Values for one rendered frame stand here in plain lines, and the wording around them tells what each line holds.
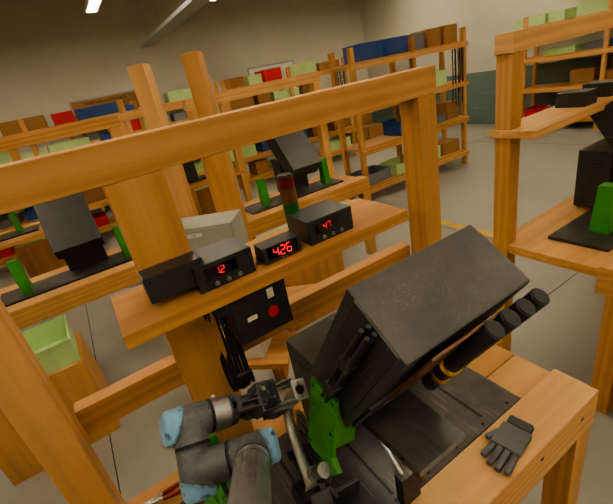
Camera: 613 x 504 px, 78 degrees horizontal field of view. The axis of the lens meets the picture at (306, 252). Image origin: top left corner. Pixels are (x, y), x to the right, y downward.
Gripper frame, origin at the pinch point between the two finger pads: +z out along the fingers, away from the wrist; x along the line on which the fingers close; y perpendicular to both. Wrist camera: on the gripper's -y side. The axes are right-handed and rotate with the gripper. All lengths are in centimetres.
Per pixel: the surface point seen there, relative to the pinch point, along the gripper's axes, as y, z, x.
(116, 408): -32, -40, 15
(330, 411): 9.7, 2.2, -8.5
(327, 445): 1.3, 3.1, -15.2
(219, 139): 34, -16, 59
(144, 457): -195, -11, 20
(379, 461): -11.9, 26.3, -24.6
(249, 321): 4.7, -9.2, 20.4
